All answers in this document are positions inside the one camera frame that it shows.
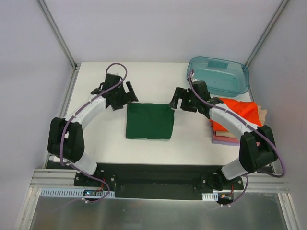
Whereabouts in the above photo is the left aluminium frame post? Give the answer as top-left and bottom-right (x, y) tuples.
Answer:
(36, 0), (78, 70)

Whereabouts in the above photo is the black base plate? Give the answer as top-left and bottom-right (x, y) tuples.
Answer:
(73, 163), (253, 201)

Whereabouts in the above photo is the aluminium frame post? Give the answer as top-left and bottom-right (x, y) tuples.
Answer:
(245, 0), (291, 68)
(36, 0), (78, 70)

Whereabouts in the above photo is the orange folded t shirt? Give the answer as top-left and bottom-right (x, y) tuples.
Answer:
(219, 97), (262, 126)

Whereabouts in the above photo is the pink folded t shirt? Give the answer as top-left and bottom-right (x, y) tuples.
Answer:
(213, 131), (239, 143)

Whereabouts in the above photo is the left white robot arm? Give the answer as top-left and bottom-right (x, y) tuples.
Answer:
(47, 74), (138, 186)

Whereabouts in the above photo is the front aluminium rail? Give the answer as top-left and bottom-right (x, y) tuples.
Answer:
(30, 169), (290, 193)

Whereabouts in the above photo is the teal plastic bin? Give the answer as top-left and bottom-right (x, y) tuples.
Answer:
(187, 56), (250, 97)

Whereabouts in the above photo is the right aluminium frame post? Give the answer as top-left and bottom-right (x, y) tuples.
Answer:
(245, 0), (291, 68)

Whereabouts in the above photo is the green t shirt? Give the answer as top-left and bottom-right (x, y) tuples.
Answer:
(125, 103), (175, 140)

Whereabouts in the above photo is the beige folded t shirt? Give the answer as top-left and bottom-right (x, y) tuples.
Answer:
(212, 106), (267, 138)

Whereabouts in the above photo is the left aluminium side rail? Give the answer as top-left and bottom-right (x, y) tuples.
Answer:
(17, 63), (81, 230)

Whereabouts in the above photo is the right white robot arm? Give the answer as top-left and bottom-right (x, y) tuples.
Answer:
(169, 80), (278, 189)

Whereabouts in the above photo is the right white cable duct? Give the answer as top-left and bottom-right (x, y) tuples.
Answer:
(201, 192), (219, 202)

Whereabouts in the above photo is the left white cable duct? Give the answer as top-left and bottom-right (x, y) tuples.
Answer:
(40, 188), (115, 199)

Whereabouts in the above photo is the white cable duct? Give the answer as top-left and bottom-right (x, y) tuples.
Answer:
(201, 192), (219, 202)
(40, 188), (115, 199)

